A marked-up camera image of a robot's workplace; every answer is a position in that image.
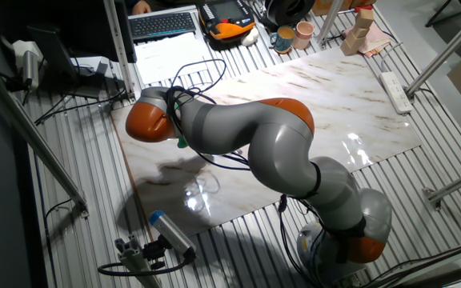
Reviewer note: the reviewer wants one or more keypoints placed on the person's bare hand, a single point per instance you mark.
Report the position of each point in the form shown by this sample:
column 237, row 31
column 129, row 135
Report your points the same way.
column 142, row 7

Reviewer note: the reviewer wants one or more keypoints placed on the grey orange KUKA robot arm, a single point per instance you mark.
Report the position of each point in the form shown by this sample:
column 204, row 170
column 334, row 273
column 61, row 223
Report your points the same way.
column 278, row 152

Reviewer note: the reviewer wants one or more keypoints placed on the pink cup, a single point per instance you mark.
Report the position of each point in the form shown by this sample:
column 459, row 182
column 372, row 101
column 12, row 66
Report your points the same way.
column 303, row 36

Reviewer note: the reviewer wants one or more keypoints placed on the black computer keyboard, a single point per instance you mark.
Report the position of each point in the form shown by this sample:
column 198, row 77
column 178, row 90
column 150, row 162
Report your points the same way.
column 162, row 25

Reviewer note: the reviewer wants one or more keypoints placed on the white printed paper sheets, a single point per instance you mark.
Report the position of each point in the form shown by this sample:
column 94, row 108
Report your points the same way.
column 166, row 60

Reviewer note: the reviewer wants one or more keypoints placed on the orange black teach pendant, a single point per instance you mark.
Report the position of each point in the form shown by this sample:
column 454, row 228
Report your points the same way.
column 226, row 28

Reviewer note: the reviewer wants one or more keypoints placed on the white grey cylindrical device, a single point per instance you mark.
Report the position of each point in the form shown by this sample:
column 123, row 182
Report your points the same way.
column 30, row 66

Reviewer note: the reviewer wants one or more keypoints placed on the teal mug with orange inside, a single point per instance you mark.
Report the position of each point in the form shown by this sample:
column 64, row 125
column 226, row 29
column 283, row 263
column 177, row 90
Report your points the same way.
column 282, row 40

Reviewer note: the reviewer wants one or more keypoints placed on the black round spool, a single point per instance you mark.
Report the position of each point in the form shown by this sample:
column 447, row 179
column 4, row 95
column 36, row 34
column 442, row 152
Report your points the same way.
column 288, row 10

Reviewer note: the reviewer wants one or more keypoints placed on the brown cardboard box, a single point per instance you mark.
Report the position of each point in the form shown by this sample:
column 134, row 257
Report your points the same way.
column 354, row 4

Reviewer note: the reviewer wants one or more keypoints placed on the stacked wooden blocks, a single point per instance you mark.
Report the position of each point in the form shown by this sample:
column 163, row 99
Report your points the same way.
column 358, row 32

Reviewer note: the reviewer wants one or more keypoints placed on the white marble pattern board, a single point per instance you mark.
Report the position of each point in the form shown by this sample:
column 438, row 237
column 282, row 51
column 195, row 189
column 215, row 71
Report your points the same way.
column 354, row 104

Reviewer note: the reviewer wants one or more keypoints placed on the pink cloth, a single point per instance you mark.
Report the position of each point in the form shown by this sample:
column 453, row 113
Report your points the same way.
column 378, row 40

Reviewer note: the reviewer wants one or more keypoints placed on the short aluminium profile stand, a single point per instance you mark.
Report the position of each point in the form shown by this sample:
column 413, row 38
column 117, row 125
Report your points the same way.
column 134, row 260

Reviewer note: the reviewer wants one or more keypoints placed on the white power strip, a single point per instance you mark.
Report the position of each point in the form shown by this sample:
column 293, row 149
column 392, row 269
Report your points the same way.
column 396, row 92

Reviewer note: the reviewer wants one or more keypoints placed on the aluminium frame post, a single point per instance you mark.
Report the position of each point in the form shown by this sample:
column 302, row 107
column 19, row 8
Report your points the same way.
column 329, row 20
column 118, row 48

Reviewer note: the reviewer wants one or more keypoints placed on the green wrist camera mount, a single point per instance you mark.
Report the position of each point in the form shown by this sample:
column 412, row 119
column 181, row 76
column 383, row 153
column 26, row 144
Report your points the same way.
column 181, row 142

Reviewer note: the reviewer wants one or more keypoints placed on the long aluminium frame bar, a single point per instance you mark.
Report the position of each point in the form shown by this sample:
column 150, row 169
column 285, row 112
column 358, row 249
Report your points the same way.
column 34, row 136

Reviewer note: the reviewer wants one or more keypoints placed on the silver camera with blue cap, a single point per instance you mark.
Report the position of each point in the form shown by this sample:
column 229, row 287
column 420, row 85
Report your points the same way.
column 170, row 232

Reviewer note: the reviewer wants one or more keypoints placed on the black camera clamp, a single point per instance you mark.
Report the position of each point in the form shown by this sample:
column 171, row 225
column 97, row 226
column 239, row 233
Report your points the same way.
column 154, row 252

